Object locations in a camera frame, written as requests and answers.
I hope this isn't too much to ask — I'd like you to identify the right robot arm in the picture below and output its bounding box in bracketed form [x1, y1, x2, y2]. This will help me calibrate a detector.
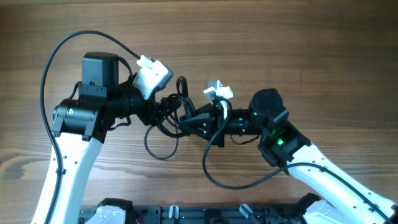
[179, 88, 397, 223]

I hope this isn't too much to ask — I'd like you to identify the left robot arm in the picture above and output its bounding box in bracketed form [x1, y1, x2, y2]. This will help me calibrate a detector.
[32, 52, 173, 223]

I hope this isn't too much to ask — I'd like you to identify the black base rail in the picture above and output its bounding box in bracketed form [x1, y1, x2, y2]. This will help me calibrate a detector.
[77, 204, 305, 224]

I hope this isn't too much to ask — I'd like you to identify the left camera black cable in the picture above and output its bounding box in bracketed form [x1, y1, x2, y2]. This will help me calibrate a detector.
[39, 30, 141, 224]

